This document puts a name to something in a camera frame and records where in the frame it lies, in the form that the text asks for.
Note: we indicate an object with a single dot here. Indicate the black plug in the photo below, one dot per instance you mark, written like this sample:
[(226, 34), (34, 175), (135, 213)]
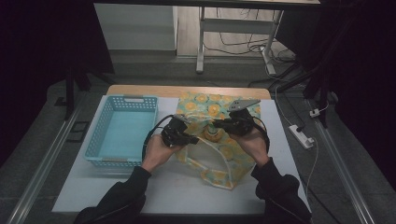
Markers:
[(300, 128)]

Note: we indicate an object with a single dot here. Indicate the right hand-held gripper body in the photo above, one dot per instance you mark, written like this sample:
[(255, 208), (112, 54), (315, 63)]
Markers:
[(241, 123)]

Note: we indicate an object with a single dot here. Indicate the light blue plastic basket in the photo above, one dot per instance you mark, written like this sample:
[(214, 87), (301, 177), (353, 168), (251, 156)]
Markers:
[(124, 140)]

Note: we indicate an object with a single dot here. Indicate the white board mat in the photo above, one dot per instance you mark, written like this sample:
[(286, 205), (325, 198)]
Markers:
[(93, 189)]

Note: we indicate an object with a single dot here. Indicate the person's right hand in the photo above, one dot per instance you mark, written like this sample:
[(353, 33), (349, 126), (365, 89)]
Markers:
[(253, 146)]

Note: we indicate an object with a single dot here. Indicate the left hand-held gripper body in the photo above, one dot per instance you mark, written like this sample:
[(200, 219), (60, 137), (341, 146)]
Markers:
[(174, 133)]

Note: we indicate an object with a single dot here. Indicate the white power strip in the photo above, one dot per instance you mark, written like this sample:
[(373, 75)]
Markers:
[(300, 136)]

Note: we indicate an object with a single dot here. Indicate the white metal desk frame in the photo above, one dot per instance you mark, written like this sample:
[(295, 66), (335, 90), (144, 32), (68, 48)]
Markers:
[(236, 25)]

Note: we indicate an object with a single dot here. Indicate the black metal stand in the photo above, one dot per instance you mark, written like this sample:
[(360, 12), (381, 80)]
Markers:
[(323, 87), (70, 93)]

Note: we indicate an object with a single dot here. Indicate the black floor plate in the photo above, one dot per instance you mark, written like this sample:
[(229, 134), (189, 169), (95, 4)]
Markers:
[(79, 130)]

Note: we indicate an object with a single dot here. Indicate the grey cabinet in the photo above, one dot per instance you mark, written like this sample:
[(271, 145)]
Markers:
[(137, 28)]

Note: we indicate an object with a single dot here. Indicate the floral yellow green cloth bag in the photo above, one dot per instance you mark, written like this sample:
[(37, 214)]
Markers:
[(224, 155)]

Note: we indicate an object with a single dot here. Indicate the small white adapter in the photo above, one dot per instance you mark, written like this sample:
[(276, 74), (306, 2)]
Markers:
[(315, 112)]

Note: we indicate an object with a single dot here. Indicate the person's left hand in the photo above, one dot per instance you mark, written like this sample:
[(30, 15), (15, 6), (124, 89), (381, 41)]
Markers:
[(158, 152)]

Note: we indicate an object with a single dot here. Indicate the aluminium rail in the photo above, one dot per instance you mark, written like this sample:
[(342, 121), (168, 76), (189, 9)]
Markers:
[(342, 165), (43, 165)]

